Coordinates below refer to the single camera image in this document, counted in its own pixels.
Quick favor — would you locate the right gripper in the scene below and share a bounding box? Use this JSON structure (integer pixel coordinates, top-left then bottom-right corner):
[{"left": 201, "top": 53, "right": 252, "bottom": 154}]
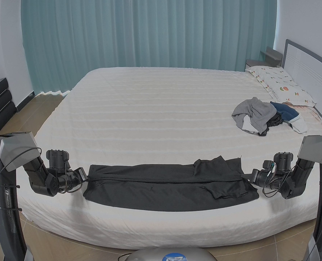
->
[{"left": 251, "top": 169, "right": 271, "bottom": 187}]

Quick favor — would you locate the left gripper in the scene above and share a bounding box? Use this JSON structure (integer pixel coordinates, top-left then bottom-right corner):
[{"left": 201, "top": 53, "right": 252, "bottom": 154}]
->
[{"left": 74, "top": 167, "right": 89, "bottom": 186}]

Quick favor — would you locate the black T-shirt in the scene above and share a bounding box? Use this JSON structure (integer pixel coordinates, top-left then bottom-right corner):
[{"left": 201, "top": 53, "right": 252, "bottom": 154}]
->
[{"left": 83, "top": 155, "right": 260, "bottom": 209}]

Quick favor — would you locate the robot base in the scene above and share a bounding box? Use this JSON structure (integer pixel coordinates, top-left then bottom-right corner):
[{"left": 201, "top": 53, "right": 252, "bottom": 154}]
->
[{"left": 126, "top": 248, "right": 217, "bottom": 261}]

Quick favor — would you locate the pile of clothes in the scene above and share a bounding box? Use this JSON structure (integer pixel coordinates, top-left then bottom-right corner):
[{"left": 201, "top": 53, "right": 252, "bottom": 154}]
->
[{"left": 232, "top": 97, "right": 308, "bottom": 137}]

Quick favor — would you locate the bed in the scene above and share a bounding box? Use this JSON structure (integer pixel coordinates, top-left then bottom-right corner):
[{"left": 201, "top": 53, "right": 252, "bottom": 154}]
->
[{"left": 17, "top": 39, "right": 322, "bottom": 251}]

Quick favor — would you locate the white printed pillow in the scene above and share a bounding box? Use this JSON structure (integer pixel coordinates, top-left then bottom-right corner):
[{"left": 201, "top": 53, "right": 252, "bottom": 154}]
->
[{"left": 245, "top": 65, "right": 318, "bottom": 107}]

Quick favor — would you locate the grey bedside table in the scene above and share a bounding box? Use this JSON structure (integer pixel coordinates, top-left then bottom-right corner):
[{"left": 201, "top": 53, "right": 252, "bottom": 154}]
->
[{"left": 245, "top": 46, "right": 283, "bottom": 69}]

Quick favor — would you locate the blue-green curtain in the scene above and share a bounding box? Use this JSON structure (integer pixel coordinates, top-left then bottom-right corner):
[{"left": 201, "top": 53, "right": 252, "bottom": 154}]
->
[{"left": 21, "top": 0, "right": 277, "bottom": 96}]

